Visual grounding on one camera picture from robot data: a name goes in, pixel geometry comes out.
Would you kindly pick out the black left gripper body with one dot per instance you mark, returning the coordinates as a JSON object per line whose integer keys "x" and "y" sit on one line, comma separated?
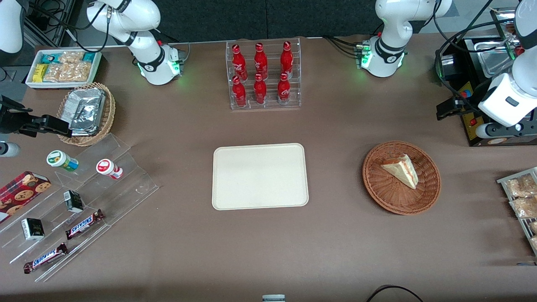
{"x": 462, "y": 104}

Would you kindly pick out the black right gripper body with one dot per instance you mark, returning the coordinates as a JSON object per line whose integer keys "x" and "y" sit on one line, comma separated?
{"x": 11, "y": 122}

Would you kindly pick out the triangular sandwich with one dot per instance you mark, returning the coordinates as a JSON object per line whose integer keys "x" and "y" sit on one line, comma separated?
{"x": 402, "y": 170}

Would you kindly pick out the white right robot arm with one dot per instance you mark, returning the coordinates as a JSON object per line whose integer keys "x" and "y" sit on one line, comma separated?
{"x": 147, "y": 54}

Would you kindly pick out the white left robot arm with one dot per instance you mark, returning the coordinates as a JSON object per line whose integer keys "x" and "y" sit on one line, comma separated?
{"x": 390, "y": 25}

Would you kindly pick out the light wicker basket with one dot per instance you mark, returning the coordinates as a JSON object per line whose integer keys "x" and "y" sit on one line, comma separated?
{"x": 107, "y": 113}

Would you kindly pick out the brown wicker basket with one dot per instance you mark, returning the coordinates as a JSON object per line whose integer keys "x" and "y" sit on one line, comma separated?
{"x": 386, "y": 193}

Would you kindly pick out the beige plastic tray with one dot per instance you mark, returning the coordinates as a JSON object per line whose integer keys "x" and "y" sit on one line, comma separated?
{"x": 260, "y": 176}

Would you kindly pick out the black food warmer cabinet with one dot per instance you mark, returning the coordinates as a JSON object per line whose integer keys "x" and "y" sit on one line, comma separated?
{"x": 472, "y": 129}

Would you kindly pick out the silver foil pack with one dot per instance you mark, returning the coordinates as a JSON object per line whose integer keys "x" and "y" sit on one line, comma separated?
{"x": 86, "y": 107}
{"x": 82, "y": 132}

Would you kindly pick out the green lid yogurt cup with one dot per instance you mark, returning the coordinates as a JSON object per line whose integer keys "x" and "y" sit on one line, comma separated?
{"x": 61, "y": 160}

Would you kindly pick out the white rectangular snack bin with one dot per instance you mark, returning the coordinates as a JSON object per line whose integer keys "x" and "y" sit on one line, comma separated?
{"x": 63, "y": 85}

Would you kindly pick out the clear bag of nuts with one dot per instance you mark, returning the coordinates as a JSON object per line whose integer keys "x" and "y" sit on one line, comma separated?
{"x": 54, "y": 73}
{"x": 79, "y": 72}
{"x": 71, "y": 57}

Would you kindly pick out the steel warmer pan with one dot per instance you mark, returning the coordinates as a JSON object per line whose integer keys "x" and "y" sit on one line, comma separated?
{"x": 495, "y": 63}

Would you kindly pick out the yellow snack pack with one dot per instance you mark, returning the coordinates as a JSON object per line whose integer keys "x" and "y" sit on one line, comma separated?
{"x": 40, "y": 73}

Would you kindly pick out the red cookie box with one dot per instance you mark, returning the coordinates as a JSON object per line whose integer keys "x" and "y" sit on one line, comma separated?
{"x": 21, "y": 195}

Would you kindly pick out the teal snack pack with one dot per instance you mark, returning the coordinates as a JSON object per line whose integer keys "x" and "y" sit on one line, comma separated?
{"x": 89, "y": 57}
{"x": 49, "y": 58}

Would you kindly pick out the red lid yogurt cup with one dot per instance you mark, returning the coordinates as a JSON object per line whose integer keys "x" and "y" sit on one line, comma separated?
{"x": 108, "y": 167}

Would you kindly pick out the small black carton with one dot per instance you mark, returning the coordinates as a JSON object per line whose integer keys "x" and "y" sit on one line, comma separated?
{"x": 74, "y": 201}
{"x": 32, "y": 229}

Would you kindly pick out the clear acrylic stepped display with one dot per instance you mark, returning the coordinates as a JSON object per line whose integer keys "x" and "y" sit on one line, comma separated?
{"x": 126, "y": 184}

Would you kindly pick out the clear bag of crackers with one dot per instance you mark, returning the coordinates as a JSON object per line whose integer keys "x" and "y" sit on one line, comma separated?
{"x": 525, "y": 206}
{"x": 533, "y": 227}
{"x": 522, "y": 186}

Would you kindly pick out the dark equipment rack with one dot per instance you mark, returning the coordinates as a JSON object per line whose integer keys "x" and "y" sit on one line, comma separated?
{"x": 46, "y": 21}

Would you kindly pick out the snickers chocolate bar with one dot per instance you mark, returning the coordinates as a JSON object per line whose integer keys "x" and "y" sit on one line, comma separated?
{"x": 84, "y": 224}
{"x": 45, "y": 257}

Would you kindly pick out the red cola bottle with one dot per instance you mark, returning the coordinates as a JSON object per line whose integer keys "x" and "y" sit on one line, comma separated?
{"x": 261, "y": 62}
{"x": 240, "y": 63}
{"x": 239, "y": 93}
{"x": 284, "y": 90}
{"x": 260, "y": 91}
{"x": 287, "y": 59}

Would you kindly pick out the clear acrylic bottle rack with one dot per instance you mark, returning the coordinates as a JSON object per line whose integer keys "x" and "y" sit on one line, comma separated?
{"x": 270, "y": 105}

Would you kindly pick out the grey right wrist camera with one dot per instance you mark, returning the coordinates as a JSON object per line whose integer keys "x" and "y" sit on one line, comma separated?
{"x": 8, "y": 149}

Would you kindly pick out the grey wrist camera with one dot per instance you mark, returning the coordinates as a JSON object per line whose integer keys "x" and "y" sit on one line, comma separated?
{"x": 499, "y": 131}
{"x": 8, "y": 149}

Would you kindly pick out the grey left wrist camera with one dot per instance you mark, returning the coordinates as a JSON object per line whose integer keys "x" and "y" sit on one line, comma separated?
{"x": 499, "y": 131}

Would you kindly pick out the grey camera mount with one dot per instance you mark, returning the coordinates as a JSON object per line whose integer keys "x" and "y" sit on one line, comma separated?
{"x": 273, "y": 298}

